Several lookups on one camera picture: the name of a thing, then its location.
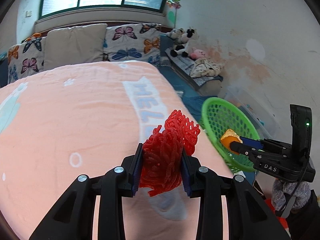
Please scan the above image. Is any orange yellow cake piece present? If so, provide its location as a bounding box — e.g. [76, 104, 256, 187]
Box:
[220, 129, 243, 154]

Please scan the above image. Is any red foam fruit net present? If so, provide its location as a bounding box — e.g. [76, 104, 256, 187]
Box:
[139, 109, 200, 197]

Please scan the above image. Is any grey gloved hand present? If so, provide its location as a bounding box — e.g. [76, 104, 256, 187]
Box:
[271, 179, 311, 211]

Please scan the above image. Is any red plastic stool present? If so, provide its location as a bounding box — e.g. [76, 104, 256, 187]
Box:
[264, 198, 289, 230]

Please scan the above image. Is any clear storage bin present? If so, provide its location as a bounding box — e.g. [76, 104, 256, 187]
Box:
[222, 86, 279, 139]

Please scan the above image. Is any green plastic basket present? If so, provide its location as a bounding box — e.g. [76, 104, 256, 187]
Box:
[201, 97, 260, 173]

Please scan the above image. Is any pink blanket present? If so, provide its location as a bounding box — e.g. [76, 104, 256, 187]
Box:
[0, 60, 235, 240]

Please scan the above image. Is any spotted cream cloth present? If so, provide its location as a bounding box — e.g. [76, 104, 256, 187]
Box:
[189, 57, 224, 78]

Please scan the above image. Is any pink plush toy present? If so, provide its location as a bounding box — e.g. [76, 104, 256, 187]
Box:
[189, 48, 208, 61]

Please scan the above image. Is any cow plush toy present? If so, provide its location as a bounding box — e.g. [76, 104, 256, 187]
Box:
[170, 27, 199, 57]

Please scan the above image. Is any grey plush toy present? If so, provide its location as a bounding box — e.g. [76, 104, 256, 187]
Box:
[166, 28, 185, 40]

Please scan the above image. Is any butterfly cushion right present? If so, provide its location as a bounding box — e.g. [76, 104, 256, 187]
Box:
[103, 23, 162, 67]

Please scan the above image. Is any butterfly cushion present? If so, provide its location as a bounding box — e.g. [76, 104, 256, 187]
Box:
[8, 34, 46, 83]
[103, 23, 162, 67]

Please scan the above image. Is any butterfly cushion left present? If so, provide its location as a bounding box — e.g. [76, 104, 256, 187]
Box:
[8, 34, 46, 83]

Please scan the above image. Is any beige cushion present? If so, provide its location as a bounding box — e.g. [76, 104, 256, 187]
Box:
[44, 23, 107, 70]

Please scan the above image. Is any colourful pinwheel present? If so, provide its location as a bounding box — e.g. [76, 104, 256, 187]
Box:
[166, 0, 181, 28]

